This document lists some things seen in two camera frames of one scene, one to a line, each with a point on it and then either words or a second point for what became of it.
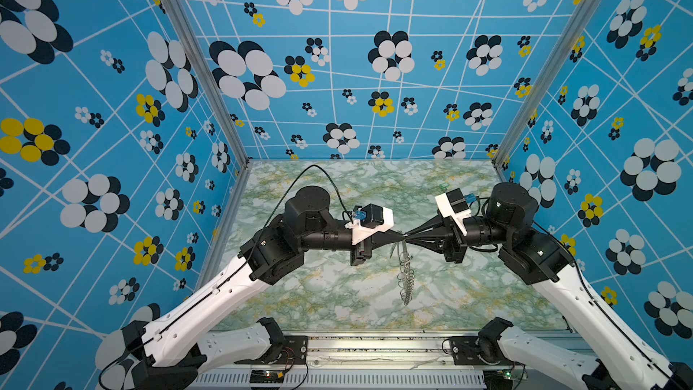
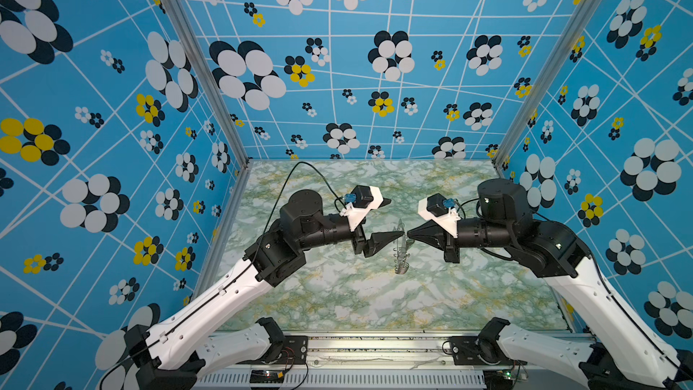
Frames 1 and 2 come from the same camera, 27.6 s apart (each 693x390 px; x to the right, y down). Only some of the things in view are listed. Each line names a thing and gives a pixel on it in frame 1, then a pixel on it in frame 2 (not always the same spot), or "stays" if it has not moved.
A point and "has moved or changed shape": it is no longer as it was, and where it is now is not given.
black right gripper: (449, 241) stays
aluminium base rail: (386, 363) stays
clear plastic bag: (406, 277) has moved or changed shape
